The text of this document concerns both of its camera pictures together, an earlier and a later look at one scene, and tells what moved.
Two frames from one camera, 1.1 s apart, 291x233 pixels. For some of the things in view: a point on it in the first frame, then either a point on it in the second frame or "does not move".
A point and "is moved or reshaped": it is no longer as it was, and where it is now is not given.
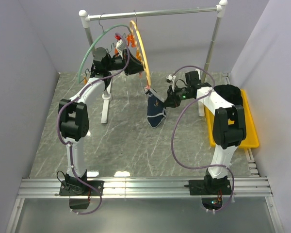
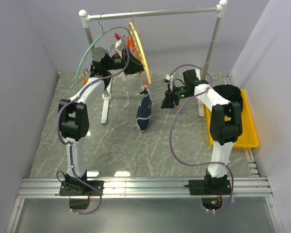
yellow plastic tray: [251, 140] does not move
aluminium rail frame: [251, 187] does not move
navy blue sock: [156, 112] to [144, 110]
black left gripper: [134, 65] does not move
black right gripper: [171, 101] does not move
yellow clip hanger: [143, 47] is moved or reshaped
